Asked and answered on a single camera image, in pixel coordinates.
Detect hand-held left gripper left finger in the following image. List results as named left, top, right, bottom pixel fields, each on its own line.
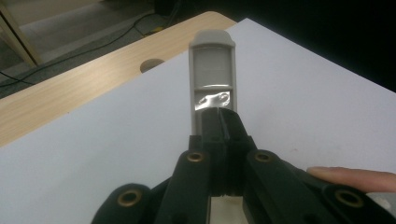
left=188, top=106, right=227, bottom=196

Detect white table cover sheet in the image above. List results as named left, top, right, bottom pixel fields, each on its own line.
left=0, top=17, right=396, bottom=224

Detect long black floor cable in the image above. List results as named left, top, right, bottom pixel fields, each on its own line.
left=0, top=11, right=158, bottom=90

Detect grey rectangular plastic piece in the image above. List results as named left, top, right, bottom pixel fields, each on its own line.
left=188, top=29, right=238, bottom=136

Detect wooden post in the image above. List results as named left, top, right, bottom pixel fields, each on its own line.
left=0, top=2, right=43, bottom=68

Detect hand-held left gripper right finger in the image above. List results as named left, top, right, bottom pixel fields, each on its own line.
left=218, top=106, right=258, bottom=196

